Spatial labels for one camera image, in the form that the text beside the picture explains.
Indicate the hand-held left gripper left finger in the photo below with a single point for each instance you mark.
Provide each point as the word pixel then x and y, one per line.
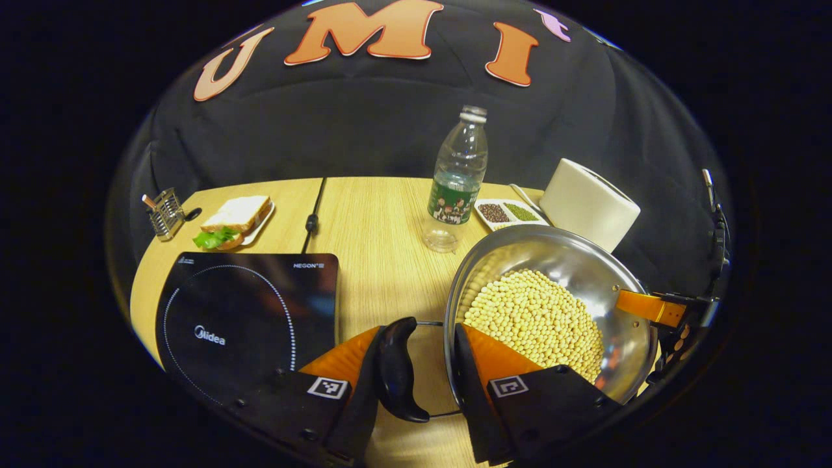
pixel 361 419

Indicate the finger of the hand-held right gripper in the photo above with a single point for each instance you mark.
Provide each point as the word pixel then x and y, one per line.
pixel 673 351
pixel 647 307

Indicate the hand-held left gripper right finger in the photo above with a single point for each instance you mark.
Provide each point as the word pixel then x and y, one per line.
pixel 471 390

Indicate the stainless steel pot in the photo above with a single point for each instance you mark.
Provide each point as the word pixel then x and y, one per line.
pixel 578 257

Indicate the black induction cooktop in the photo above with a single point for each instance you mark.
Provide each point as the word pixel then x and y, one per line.
pixel 247 312

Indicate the pile of soybeans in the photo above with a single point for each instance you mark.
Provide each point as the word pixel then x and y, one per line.
pixel 533 325

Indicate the white toaster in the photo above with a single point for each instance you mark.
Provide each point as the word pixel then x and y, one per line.
pixel 585 201

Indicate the pile of green beans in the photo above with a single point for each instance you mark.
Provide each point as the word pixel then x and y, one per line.
pixel 521 212

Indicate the white divided dish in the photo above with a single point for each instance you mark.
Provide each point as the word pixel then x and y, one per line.
pixel 500 224

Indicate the pile of brown beans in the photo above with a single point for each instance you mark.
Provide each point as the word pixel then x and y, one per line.
pixel 494 212

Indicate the clear plastic water bottle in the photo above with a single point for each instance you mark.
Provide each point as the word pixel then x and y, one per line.
pixel 458 175

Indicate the sandwich with lettuce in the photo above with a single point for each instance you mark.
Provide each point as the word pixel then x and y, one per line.
pixel 234 214

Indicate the black backdrop cloth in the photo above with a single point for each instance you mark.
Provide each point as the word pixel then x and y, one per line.
pixel 364 130

